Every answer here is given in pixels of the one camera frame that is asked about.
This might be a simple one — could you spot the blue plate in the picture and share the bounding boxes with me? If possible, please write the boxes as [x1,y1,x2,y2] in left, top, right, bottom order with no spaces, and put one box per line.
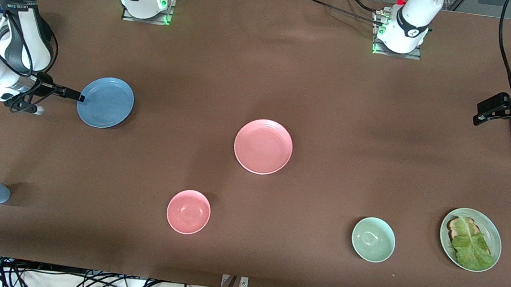
[74,74,137,132]

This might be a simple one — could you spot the pink plate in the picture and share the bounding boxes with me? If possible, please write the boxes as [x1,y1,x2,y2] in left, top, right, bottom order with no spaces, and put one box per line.
[231,116,296,178]

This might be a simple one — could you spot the green plate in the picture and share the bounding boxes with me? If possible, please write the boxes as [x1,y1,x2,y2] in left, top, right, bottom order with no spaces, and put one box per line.
[435,205,506,275]

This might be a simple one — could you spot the toast slice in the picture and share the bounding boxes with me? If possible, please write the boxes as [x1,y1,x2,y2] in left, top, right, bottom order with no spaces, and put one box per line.
[445,215,486,246]

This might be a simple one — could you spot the green lettuce leaf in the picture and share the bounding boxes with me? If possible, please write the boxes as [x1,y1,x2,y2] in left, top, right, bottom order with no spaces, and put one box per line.
[447,217,500,273]

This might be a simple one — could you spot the pink bowl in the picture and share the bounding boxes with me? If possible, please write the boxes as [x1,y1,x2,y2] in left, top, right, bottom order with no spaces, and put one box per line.
[164,187,213,238]

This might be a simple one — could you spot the green bowl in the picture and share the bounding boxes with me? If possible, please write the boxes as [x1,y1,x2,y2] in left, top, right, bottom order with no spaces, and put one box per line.
[348,214,399,265]

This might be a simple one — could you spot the brown table cover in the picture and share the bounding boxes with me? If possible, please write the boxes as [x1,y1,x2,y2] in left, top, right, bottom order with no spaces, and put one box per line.
[0,0,511,287]

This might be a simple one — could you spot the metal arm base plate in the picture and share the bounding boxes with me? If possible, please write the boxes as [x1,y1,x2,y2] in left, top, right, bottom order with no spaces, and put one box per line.
[370,8,426,61]
[121,0,176,27]

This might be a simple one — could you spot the black base cable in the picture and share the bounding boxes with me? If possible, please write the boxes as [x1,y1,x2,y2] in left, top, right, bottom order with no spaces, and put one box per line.
[299,0,387,26]

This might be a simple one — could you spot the small metal bracket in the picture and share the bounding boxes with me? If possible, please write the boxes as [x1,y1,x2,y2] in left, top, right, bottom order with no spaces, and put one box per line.
[220,275,249,287]

